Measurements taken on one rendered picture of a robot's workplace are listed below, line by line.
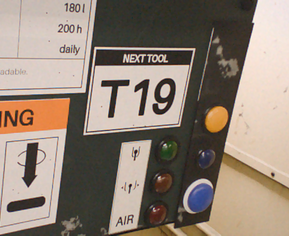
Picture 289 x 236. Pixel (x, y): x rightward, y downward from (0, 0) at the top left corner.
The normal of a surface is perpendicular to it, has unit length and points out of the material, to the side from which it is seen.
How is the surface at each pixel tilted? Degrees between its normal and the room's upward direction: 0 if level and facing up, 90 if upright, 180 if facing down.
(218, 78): 90
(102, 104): 90
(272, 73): 90
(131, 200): 90
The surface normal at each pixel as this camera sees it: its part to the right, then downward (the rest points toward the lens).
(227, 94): 0.51, 0.33
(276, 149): -0.85, 0.05
